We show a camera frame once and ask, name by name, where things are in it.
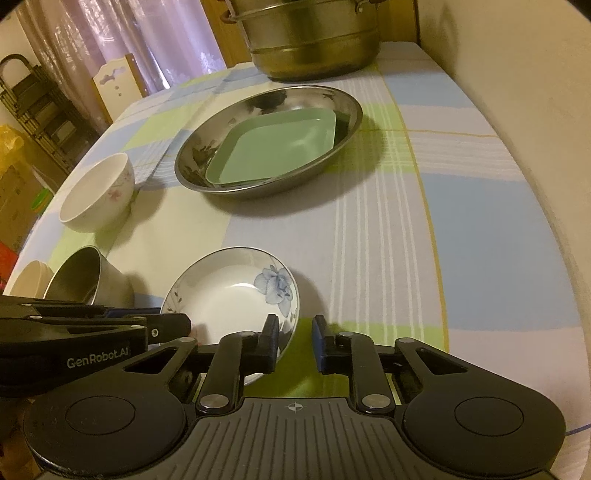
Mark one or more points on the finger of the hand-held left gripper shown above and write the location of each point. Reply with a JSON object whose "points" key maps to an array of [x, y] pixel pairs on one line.
{"points": [[134, 312], [171, 325]]}

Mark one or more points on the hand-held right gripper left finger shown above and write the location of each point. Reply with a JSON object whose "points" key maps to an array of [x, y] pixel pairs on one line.
{"points": [[272, 333]]}

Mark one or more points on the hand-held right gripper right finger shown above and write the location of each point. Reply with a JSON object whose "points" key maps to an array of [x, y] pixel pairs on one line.
{"points": [[317, 338]]}

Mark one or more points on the steel bowl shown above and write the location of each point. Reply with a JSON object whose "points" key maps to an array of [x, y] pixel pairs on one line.
{"points": [[111, 286]]}

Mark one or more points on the white plate with blue flower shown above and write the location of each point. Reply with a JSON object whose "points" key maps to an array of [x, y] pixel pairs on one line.
{"points": [[221, 295]]}

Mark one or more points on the round steel basin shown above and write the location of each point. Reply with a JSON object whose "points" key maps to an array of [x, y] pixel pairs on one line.
{"points": [[198, 157]]}

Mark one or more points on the cream bowl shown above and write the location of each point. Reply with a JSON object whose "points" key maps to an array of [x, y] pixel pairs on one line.
{"points": [[27, 279]]}

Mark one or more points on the red object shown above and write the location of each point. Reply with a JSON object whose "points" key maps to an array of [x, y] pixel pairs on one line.
{"points": [[7, 265]]}

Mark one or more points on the white floral bowl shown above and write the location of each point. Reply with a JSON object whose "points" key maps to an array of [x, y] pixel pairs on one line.
{"points": [[97, 203]]}

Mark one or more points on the green plastic container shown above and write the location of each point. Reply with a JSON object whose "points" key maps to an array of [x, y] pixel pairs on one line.
{"points": [[40, 201]]}

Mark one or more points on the cardboard box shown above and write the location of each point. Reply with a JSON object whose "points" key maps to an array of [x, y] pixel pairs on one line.
{"points": [[14, 203]]}

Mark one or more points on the checked pastel tablecloth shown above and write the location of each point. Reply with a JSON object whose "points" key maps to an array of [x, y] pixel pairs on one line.
{"points": [[461, 230]]}

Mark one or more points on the green square plate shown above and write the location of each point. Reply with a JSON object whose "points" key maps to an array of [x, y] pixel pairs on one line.
{"points": [[268, 147]]}

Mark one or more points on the black metal rack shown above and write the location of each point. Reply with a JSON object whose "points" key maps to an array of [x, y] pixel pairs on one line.
{"points": [[46, 120]]}

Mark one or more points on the yellow plastic bag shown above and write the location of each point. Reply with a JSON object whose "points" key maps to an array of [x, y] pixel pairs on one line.
{"points": [[7, 143]]}

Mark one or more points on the sheer purple curtain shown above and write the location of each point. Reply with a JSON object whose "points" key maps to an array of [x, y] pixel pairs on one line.
{"points": [[161, 37]]}

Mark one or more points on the large steel steamer pot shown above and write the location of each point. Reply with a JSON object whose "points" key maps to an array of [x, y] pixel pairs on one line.
{"points": [[314, 46]]}

